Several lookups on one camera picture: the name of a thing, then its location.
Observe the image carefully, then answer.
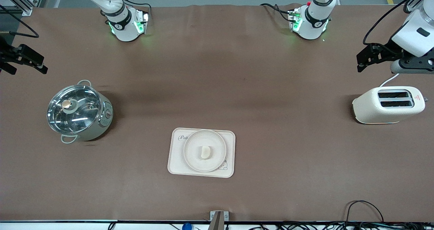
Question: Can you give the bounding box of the black left base cable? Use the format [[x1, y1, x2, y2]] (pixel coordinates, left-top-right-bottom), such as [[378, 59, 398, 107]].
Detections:
[[260, 3, 293, 22]]

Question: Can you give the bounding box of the brown table cover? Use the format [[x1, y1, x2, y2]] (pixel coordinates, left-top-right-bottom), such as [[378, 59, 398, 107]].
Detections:
[[0, 4, 434, 223]]

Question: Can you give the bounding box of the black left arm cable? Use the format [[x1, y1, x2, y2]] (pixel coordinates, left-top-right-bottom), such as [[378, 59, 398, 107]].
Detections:
[[363, 0, 434, 46]]

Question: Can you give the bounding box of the grey metal camera bracket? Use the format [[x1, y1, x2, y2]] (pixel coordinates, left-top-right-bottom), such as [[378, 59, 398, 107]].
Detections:
[[210, 211, 229, 230]]

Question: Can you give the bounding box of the white toaster power cable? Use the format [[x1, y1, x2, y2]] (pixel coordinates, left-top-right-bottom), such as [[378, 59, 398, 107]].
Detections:
[[379, 73, 400, 87]]

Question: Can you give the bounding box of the glass pot lid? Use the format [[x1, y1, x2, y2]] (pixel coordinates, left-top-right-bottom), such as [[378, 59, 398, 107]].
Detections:
[[47, 84, 102, 135]]

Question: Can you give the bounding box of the black base cable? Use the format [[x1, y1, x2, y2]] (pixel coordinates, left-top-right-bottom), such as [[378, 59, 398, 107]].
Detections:
[[260, 3, 293, 22], [108, 0, 152, 22]]

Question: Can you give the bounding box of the black right base cable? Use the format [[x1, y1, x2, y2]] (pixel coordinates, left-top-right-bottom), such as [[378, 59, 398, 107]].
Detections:
[[108, 0, 152, 22]]

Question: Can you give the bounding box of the cream rabbit print tray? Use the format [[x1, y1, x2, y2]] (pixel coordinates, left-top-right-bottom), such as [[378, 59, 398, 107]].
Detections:
[[167, 127, 236, 178]]

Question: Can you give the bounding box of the cream round plate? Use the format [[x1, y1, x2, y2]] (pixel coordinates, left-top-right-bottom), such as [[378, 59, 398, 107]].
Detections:
[[183, 129, 227, 173]]

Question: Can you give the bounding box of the aluminium frame profile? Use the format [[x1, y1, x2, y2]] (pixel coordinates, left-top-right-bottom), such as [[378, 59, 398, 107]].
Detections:
[[0, 0, 47, 16], [403, 0, 425, 13]]

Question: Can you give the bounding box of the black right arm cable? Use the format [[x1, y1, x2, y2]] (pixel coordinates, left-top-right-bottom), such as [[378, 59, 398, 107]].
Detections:
[[0, 5, 40, 39]]

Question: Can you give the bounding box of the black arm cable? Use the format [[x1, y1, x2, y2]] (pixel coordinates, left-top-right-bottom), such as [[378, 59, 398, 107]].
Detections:
[[363, 0, 434, 46], [0, 5, 40, 39]]

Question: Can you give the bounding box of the black cable bundle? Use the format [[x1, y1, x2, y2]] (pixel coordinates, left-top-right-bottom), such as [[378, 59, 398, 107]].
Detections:
[[237, 221, 434, 230]]

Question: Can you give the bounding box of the black looped cable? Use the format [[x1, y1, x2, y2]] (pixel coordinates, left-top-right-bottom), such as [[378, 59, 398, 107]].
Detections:
[[344, 200, 385, 224]]

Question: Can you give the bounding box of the grey electric cooking pot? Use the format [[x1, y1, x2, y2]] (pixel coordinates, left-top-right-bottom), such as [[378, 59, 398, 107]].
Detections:
[[47, 80, 114, 144]]

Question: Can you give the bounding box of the cream two-slot toaster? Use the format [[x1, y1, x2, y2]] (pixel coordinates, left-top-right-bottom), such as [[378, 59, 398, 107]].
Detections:
[[352, 86, 426, 124]]

